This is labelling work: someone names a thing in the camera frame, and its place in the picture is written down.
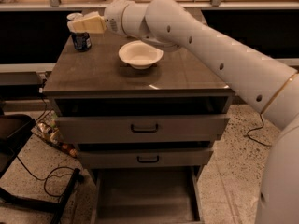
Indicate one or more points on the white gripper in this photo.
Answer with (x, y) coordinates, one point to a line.
(112, 19)

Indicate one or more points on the blue pepsi can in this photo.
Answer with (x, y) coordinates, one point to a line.
(81, 41)

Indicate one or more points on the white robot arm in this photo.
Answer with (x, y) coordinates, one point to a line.
(267, 85)

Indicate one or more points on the grey drawer cabinet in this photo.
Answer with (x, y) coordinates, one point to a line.
(97, 83)

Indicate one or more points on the top grey drawer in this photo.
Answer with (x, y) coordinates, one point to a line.
(141, 129)

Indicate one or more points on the grey drawer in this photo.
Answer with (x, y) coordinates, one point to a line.
(145, 158)
(141, 129)

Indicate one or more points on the middle grey drawer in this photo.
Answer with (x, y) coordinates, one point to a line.
(145, 158)

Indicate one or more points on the bottom open drawer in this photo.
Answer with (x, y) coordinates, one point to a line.
(147, 196)

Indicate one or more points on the white paper bowl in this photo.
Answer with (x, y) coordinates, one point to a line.
(140, 55)

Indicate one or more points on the wire basket with items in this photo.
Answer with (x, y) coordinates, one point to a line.
(47, 130)

